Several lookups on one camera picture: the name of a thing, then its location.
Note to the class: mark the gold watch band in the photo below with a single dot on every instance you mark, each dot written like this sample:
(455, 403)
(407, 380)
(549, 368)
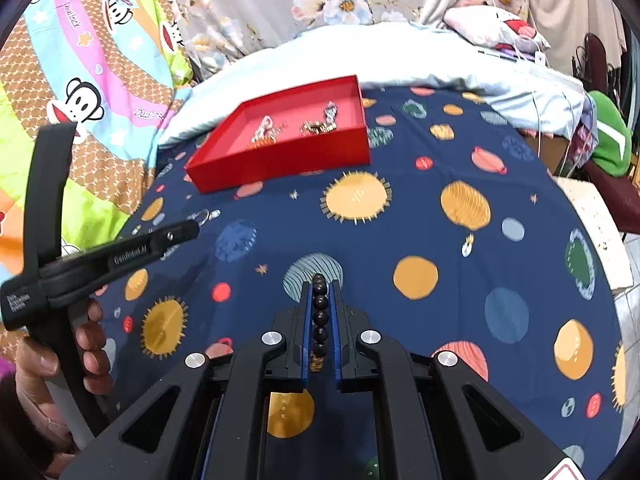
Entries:
(315, 128)

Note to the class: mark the navy planet print blanket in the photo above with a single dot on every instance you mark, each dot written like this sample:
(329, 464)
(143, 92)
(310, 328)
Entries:
(425, 260)

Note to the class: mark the green cloth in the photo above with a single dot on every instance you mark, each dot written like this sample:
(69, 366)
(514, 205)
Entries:
(610, 135)

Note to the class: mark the white pillow with print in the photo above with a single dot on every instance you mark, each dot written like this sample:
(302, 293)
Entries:
(480, 25)

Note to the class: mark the person's left hand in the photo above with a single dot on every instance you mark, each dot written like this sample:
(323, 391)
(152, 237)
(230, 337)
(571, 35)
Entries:
(92, 340)

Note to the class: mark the red jewelry box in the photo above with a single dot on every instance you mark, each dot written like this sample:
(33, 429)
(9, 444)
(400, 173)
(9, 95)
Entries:
(280, 165)

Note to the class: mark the colourful cartoon monkey blanket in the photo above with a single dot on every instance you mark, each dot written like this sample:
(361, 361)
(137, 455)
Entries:
(100, 60)

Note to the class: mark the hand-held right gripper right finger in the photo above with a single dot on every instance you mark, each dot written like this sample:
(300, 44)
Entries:
(336, 320)

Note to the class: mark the dark crystal jewellery in box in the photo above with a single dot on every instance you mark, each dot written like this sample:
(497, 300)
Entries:
(330, 111)

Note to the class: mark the gold bangle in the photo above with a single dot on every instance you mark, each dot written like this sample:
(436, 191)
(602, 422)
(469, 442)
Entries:
(260, 146)

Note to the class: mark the silver flower drop earring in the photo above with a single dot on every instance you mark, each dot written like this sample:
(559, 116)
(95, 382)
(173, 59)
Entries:
(204, 216)

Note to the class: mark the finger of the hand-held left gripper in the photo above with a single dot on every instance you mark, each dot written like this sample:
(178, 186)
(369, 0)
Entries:
(150, 247)

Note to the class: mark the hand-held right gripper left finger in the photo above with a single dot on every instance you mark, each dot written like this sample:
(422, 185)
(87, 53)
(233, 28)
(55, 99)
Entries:
(306, 320)

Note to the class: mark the dark metal chair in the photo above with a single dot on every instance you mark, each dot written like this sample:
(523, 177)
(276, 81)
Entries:
(595, 50)

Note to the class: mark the light blue quilt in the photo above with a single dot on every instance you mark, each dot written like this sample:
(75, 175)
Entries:
(400, 50)

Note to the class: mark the beige curtain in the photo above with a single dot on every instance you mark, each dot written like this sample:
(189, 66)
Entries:
(565, 10)

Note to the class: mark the cardboard box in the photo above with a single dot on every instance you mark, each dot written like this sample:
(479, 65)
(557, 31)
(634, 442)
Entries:
(550, 152)

